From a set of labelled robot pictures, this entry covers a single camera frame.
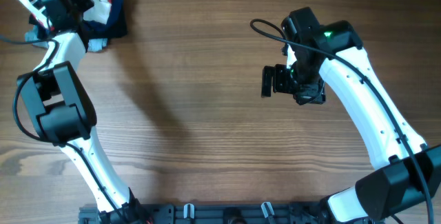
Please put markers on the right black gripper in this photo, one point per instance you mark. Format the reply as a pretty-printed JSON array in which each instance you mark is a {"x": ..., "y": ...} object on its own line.
[{"x": 313, "y": 94}]

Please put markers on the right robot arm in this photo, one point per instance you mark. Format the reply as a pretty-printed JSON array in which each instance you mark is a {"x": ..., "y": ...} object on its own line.
[{"x": 406, "y": 171}]

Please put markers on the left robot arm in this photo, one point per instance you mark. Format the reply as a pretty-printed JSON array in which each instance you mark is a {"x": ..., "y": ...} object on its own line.
[{"x": 63, "y": 115}]

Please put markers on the navy blue folded garment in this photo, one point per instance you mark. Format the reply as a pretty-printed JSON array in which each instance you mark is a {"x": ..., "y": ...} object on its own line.
[{"x": 113, "y": 19}]

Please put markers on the black folded garment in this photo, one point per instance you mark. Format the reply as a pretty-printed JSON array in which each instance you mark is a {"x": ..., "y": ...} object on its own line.
[{"x": 117, "y": 31}]

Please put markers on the light blue folded jeans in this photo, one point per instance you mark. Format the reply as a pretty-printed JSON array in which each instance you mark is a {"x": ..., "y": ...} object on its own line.
[{"x": 94, "y": 45}]

